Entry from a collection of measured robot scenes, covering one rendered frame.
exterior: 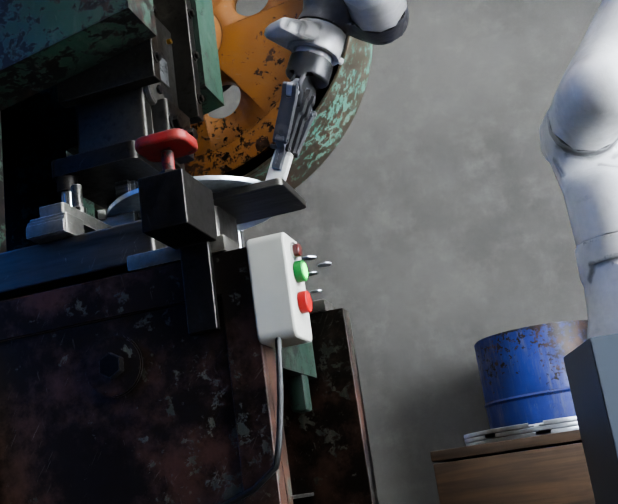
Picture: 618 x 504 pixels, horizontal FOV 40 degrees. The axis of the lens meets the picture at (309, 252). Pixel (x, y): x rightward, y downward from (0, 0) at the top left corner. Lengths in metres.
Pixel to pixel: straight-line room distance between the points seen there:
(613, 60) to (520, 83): 3.75
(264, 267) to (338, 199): 3.87
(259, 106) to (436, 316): 2.94
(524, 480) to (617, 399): 0.44
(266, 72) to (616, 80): 0.90
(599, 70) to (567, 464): 0.68
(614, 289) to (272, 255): 0.46
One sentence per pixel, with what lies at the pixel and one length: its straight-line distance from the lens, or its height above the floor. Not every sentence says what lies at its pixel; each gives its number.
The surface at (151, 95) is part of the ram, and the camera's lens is 1.45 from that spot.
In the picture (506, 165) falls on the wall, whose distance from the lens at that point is 4.80.
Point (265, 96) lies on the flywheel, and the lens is 1.86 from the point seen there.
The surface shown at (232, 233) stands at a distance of 1.39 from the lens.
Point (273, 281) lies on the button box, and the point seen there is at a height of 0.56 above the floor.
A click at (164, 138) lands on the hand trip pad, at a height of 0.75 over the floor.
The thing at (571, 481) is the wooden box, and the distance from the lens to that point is 1.54.
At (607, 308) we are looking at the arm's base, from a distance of 1.19.
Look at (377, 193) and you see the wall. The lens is 4.86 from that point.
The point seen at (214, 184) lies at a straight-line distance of 1.30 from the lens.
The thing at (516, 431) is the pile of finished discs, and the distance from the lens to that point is 1.59.
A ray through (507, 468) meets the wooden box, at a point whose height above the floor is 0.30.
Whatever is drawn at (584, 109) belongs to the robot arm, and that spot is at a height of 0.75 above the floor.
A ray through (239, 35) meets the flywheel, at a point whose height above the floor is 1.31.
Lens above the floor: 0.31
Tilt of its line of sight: 16 degrees up
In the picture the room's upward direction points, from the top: 8 degrees counter-clockwise
